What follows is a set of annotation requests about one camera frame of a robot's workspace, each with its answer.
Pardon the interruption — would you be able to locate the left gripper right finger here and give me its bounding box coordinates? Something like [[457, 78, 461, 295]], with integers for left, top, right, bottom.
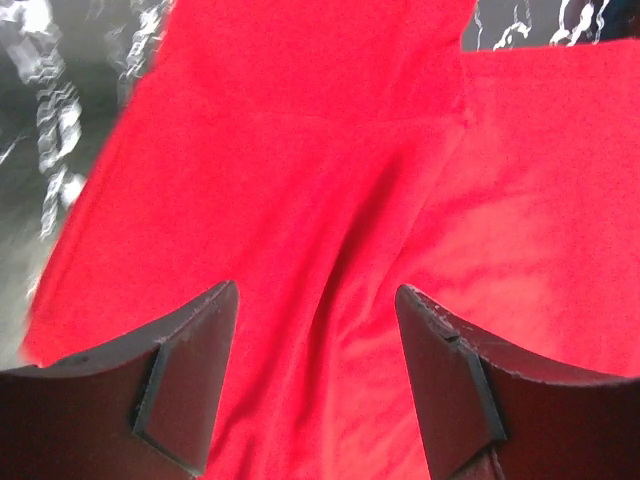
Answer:
[[395, 285, 639, 479]]

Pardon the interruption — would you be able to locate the dark red t shirt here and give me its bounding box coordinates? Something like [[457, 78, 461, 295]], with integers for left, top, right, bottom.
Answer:
[[25, 1, 639, 479]]

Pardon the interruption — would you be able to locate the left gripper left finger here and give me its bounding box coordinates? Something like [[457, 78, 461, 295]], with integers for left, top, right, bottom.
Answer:
[[1, 282, 239, 479]]

